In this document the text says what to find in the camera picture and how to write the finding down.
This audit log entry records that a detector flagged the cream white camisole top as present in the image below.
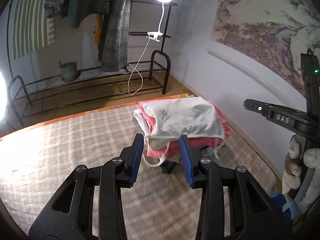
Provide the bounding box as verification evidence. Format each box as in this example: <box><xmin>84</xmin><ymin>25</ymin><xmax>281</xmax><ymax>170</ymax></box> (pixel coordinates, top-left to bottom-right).
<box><xmin>141</xmin><ymin>96</ymin><xmax>226</xmax><ymax>168</ymax></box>

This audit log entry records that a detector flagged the stack of folded clothes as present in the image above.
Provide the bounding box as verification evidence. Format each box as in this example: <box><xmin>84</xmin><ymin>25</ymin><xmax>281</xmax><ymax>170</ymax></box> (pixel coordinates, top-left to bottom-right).
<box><xmin>133</xmin><ymin>105</ymin><xmax>232</xmax><ymax>173</ymax></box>

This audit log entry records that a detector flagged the black metal clothes rack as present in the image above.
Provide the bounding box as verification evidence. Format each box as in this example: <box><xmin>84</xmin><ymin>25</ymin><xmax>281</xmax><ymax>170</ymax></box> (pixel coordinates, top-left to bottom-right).
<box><xmin>1</xmin><ymin>0</ymin><xmax>174</xmax><ymax>127</ymax></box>

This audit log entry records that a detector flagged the plush toy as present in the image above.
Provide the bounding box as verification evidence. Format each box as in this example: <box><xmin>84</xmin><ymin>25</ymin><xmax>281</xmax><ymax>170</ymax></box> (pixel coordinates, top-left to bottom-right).
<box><xmin>282</xmin><ymin>135</ymin><xmax>319</xmax><ymax>205</ymax></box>

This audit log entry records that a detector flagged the beige plaid bed blanket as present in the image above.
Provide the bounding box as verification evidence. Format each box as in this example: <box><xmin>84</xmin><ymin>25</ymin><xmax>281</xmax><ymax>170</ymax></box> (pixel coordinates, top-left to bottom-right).
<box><xmin>0</xmin><ymin>93</ymin><xmax>278</xmax><ymax>240</ymax></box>

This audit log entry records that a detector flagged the pink folded garment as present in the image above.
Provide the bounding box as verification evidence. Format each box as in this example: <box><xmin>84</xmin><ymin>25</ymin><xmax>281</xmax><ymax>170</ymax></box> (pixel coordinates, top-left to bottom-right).
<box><xmin>138</xmin><ymin>100</ymin><xmax>233</xmax><ymax>158</ymax></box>

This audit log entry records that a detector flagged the green potted plant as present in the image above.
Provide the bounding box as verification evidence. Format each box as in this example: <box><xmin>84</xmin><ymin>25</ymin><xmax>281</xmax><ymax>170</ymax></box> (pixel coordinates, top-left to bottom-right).
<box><xmin>59</xmin><ymin>61</ymin><xmax>79</xmax><ymax>82</ymax></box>

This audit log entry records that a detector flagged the green striped white towel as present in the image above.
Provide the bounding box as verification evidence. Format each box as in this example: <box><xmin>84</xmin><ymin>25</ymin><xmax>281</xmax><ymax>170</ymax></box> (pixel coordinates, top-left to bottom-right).
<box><xmin>11</xmin><ymin>0</ymin><xmax>56</xmax><ymax>59</ymax></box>

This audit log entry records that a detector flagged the white clip-on desk lamp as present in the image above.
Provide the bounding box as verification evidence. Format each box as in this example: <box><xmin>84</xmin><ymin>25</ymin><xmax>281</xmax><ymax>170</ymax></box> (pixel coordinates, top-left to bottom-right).
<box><xmin>127</xmin><ymin>0</ymin><xmax>174</xmax><ymax>96</ymax></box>

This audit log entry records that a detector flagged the dark green hanging shirt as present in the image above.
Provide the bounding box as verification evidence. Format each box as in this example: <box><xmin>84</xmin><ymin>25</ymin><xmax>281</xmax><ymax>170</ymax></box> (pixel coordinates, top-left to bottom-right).
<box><xmin>61</xmin><ymin>0</ymin><xmax>93</xmax><ymax>29</ymax></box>

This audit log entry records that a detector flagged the grey checked hanging coat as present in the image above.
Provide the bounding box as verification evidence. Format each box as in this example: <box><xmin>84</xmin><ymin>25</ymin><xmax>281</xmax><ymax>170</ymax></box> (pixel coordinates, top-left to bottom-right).
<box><xmin>99</xmin><ymin>0</ymin><xmax>133</xmax><ymax>73</ymax></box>

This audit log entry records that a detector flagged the landscape wall painting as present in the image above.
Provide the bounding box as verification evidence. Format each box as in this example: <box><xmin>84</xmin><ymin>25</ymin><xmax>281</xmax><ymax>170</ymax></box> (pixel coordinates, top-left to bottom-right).
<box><xmin>211</xmin><ymin>0</ymin><xmax>319</xmax><ymax>95</ymax></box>

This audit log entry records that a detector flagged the ring light on stand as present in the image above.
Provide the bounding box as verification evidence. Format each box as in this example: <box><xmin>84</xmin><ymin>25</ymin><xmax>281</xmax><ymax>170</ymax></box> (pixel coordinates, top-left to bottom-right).
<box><xmin>0</xmin><ymin>73</ymin><xmax>8</xmax><ymax>121</ymax></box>

